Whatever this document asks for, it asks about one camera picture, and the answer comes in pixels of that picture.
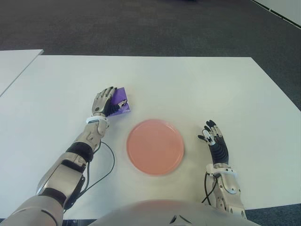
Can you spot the silver robot torso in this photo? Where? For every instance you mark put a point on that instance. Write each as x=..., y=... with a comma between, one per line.
x=145, y=213

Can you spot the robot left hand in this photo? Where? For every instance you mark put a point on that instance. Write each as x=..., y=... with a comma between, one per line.
x=101, y=103

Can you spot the pink round plate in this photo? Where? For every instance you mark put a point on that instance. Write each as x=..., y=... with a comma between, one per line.
x=155, y=147

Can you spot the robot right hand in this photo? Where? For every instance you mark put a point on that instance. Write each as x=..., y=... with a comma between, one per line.
x=219, y=150

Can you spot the white neighbouring table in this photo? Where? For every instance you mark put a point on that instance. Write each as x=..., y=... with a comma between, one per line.
x=14, y=63

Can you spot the purple tissue paper pack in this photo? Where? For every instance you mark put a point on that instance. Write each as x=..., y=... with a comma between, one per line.
x=121, y=94

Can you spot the robot left arm silver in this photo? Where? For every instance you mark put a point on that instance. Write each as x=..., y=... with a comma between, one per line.
x=61, y=174

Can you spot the robot right arm silver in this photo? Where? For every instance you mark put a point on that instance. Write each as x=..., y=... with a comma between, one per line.
x=229, y=188

